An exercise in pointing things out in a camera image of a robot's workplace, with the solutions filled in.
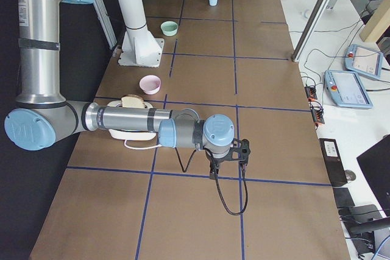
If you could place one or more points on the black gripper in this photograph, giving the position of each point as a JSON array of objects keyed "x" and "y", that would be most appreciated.
[{"x": 214, "y": 160}]

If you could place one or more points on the pink bowl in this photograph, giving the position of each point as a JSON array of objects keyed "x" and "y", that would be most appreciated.
[{"x": 150, "y": 84}]

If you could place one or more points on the white column mount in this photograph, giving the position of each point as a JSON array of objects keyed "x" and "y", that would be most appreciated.
[{"x": 139, "y": 47}]

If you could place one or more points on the far teach pendant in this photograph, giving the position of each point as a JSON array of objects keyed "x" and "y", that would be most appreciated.
[{"x": 366, "y": 62}]

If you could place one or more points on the cream toaster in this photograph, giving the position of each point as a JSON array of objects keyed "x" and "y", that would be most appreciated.
[{"x": 131, "y": 135}]

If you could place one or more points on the toast bread slice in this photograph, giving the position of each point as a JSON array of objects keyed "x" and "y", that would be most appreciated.
[{"x": 132, "y": 101}]

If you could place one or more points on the black box device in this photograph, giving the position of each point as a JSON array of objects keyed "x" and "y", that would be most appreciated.
[{"x": 333, "y": 163}]

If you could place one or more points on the teach pendant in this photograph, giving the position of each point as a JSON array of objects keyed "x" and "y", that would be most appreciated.
[
  {"x": 366, "y": 62},
  {"x": 346, "y": 89}
]

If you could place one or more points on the aluminium frame post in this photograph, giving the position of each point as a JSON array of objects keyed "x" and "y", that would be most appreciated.
[{"x": 316, "y": 13}]

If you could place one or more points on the green bowl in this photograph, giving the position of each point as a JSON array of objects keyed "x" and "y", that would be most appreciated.
[{"x": 169, "y": 28}]

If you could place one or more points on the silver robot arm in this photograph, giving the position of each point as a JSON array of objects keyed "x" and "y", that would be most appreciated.
[{"x": 43, "y": 116}]

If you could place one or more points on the near teach pendant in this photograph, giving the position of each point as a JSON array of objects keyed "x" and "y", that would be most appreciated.
[{"x": 346, "y": 89}]

